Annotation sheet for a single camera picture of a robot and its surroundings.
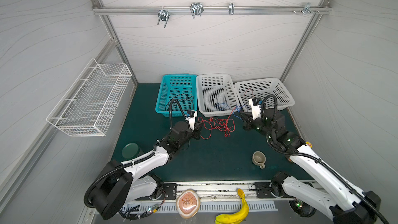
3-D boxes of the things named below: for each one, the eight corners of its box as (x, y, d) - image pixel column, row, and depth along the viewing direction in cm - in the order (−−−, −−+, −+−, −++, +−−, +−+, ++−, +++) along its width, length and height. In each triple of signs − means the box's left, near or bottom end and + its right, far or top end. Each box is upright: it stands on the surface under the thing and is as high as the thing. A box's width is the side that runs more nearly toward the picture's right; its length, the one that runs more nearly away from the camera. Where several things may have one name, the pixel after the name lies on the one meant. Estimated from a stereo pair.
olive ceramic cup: (249, 165, 83) (252, 162, 79) (251, 152, 88) (254, 149, 84) (262, 169, 82) (265, 166, 78) (263, 156, 86) (266, 153, 82)
